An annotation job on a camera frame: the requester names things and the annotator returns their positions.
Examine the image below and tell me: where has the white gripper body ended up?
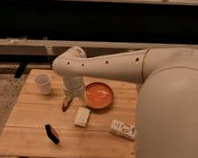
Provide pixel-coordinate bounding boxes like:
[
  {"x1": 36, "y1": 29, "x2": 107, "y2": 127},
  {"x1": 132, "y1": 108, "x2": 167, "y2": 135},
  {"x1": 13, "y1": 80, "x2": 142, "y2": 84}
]
[{"x1": 62, "y1": 76, "x2": 85, "y2": 99}]

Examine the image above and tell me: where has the grey metal rail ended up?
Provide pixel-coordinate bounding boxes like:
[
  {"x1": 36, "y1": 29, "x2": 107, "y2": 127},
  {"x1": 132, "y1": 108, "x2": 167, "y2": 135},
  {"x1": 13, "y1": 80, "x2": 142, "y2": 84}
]
[{"x1": 0, "y1": 38, "x2": 198, "y2": 56}]

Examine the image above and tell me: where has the wooden table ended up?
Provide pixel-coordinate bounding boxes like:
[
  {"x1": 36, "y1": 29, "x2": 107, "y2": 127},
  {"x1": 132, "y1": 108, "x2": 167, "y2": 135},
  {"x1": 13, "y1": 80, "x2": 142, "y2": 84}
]
[{"x1": 0, "y1": 69, "x2": 137, "y2": 158}]

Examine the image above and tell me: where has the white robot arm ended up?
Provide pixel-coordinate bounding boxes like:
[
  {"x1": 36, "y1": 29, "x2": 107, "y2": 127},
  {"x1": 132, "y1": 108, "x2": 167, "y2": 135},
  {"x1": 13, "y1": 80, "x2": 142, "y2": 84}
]
[{"x1": 52, "y1": 47, "x2": 198, "y2": 158}]

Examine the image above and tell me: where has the black eraser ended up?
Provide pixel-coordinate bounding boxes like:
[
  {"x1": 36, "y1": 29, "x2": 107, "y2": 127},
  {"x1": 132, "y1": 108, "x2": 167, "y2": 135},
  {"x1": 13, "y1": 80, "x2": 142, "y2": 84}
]
[{"x1": 45, "y1": 124, "x2": 60, "y2": 144}]

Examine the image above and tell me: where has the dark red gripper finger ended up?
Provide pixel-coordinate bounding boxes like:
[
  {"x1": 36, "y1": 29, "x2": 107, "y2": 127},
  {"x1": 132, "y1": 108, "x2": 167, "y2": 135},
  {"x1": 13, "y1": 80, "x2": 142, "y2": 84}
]
[{"x1": 62, "y1": 98, "x2": 72, "y2": 112}]

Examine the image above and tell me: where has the white paper cup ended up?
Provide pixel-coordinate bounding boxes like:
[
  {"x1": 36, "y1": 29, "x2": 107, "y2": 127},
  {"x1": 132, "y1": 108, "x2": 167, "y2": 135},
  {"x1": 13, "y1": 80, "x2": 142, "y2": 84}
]
[{"x1": 34, "y1": 73, "x2": 51, "y2": 95}]

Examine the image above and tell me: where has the white rectangular box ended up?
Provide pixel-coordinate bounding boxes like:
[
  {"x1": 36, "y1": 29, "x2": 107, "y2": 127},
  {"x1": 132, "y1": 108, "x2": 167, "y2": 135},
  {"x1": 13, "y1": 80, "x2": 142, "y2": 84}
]
[{"x1": 74, "y1": 108, "x2": 91, "y2": 127}]

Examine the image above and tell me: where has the white printed snack packet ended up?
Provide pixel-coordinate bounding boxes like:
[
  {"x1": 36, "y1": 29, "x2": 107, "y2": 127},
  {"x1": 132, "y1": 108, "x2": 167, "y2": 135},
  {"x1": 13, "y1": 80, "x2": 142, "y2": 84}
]
[{"x1": 110, "y1": 119, "x2": 136, "y2": 140}]

